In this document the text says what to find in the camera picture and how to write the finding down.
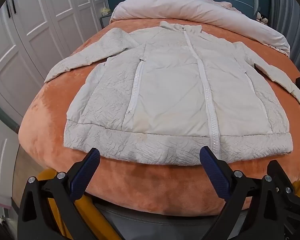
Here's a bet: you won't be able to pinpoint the small plush toys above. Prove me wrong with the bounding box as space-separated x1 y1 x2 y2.
255 11 270 26

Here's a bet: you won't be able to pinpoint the grey nightstand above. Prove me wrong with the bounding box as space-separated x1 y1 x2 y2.
100 13 113 29

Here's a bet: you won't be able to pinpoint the white crinkled zip jacket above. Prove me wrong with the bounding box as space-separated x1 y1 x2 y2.
44 21 300 167

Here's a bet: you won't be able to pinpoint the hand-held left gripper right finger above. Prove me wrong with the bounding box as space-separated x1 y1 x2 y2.
199 146 288 240

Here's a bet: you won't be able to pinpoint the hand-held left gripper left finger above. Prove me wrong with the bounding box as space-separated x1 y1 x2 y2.
17 147 101 240

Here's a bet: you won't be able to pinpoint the pale pink duvet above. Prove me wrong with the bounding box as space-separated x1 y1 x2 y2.
111 0 290 57

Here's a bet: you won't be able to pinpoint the white panelled wardrobe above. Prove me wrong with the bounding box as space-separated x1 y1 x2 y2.
0 0 110 205

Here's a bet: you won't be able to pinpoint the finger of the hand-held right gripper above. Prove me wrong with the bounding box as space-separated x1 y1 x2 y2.
267 159 295 202

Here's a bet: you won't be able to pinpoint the orange plush bed blanket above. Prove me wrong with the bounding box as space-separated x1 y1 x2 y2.
18 17 300 216

